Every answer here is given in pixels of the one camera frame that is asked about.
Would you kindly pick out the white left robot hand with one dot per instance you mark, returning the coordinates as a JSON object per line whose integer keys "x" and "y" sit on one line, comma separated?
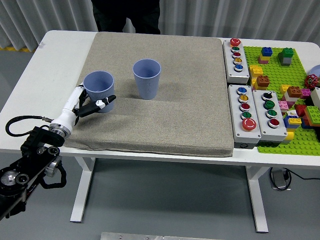
{"x": 67, "y": 112}

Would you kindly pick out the blue ribbed cup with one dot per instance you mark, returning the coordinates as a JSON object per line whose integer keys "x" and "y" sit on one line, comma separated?
{"x": 98, "y": 82}
{"x": 147, "y": 85}

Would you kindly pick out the white table leg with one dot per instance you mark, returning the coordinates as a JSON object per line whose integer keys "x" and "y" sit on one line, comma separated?
{"x": 257, "y": 200}
{"x": 83, "y": 190}

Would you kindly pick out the person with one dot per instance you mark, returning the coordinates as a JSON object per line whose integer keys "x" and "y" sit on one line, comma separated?
{"x": 112, "y": 15}

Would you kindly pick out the grey-brown fabric mat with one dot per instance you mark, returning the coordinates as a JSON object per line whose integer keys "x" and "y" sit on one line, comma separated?
{"x": 175, "y": 112}

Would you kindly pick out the grey five-button control box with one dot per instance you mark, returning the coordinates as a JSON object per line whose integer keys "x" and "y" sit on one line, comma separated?
{"x": 235, "y": 112}
{"x": 228, "y": 60}

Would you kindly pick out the white curtain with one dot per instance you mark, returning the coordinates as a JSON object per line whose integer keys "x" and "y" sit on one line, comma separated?
{"x": 225, "y": 15}

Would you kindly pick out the grey four-button control box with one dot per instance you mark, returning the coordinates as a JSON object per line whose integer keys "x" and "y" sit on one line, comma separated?
{"x": 260, "y": 115}

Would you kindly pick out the yellow toy brick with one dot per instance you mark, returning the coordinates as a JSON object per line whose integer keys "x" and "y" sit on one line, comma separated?
{"x": 284, "y": 89}
{"x": 295, "y": 121}
{"x": 289, "y": 136}
{"x": 255, "y": 70}

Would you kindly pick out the brown toy brick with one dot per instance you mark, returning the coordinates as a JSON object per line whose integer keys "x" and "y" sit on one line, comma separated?
{"x": 294, "y": 91}
{"x": 263, "y": 80}

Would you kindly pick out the pink toy brick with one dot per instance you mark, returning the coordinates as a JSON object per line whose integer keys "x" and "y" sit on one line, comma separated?
{"x": 262, "y": 59}
{"x": 283, "y": 105}

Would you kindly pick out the blue toy brick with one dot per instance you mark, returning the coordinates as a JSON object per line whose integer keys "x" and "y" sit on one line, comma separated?
{"x": 287, "y": 124}
{"x": 266, "y": 51}

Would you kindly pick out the green toy brick baseplate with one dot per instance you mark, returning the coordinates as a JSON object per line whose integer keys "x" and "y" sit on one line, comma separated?
{"x": 275, "y": 72}

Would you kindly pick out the grey power adapter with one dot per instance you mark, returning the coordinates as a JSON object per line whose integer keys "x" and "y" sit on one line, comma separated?
{"x": 278, "y": 178}

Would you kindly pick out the small white printed brick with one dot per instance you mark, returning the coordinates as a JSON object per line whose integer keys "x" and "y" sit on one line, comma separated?
{"x": 291, "y": 114}

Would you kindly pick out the grey toy brick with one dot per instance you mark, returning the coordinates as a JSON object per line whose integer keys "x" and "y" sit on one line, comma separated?
{"x": 285, "y": 61}

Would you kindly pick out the white toy brick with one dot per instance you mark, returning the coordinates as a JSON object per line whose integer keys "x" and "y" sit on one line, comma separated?
{"x": 291, "y": 98}

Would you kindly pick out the red toy brick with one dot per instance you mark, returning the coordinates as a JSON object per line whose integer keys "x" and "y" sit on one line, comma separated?
{"x": 300, "y": 110}

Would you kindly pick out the magenta toy brick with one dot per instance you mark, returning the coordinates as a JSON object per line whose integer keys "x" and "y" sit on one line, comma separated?
{"x": 305, "y": 93}

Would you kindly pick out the large green toy brick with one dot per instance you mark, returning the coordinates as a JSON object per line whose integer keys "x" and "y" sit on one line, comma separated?
{"x": 312, "y": 111}

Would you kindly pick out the red valve wheel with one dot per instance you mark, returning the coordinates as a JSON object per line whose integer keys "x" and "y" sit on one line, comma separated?
{"x": 311, "y": 81}

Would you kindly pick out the white box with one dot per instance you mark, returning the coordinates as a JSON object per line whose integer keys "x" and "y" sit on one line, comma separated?
{"x": 316, "y": 96}

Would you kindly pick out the pale lavender bowl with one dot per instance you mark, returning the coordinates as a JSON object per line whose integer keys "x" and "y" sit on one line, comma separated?
{"x": 315, "y": 70}

